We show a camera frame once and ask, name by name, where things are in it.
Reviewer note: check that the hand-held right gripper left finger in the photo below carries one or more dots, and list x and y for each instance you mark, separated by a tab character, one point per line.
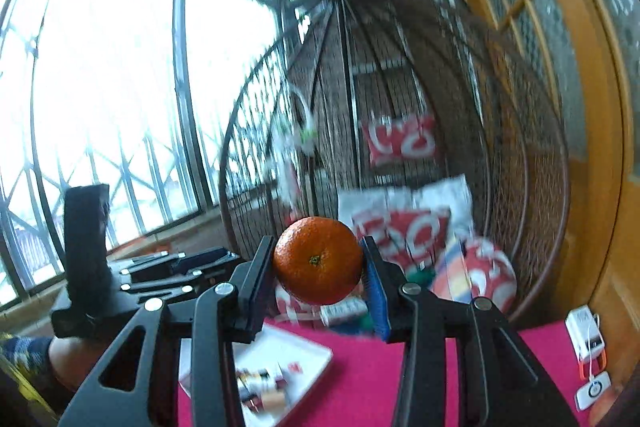
260	277

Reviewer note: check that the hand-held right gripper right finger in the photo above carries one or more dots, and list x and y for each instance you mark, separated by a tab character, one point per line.
377	307

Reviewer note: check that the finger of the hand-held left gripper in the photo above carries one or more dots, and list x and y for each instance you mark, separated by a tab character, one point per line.
210	262
155	264

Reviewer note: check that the tangerine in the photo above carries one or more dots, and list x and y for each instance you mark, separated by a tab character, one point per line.
317	257

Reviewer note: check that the white tray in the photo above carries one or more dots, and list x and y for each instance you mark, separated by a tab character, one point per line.
300	352

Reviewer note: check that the person's left forearm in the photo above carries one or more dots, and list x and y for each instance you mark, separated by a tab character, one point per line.
20	357

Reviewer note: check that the red white striped cushion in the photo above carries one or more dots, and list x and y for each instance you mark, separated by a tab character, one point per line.
292	304

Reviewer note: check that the green adapter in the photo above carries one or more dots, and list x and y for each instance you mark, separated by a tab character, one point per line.
419	278

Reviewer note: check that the magenta tablecloth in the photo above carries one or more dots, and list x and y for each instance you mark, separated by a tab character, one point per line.
360	382

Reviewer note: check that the plaid cushion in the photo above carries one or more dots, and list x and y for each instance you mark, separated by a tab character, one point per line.
450	277

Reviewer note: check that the red plastic piece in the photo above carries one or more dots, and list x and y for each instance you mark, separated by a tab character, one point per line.
295	369

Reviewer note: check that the round red white cushion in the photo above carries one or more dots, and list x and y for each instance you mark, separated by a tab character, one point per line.
485	267

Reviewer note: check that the white hanging ornament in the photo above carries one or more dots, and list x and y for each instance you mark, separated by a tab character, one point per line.
302	137

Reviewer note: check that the barred window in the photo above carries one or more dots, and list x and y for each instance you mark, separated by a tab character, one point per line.
100	82

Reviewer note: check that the wicker hanging chair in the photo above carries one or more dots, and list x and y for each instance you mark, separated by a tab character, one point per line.
400	82

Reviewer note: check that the small white square device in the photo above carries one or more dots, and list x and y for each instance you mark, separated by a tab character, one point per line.
594	390

